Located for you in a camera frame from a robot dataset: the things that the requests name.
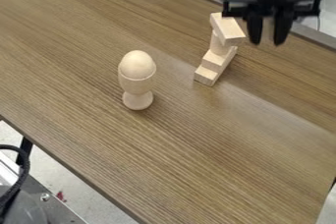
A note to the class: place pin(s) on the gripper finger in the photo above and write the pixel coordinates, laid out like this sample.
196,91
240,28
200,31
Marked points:
255,26
282,26

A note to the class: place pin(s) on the wooden rectangular block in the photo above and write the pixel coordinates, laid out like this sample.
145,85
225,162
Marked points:
227,28

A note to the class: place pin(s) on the wooden cylinder block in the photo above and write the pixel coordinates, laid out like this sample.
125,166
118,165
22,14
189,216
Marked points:
218,46

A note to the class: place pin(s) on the wooden stair block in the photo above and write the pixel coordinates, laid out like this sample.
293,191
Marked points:
215,66

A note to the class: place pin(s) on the wooden egg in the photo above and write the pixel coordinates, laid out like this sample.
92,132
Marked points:
136,63

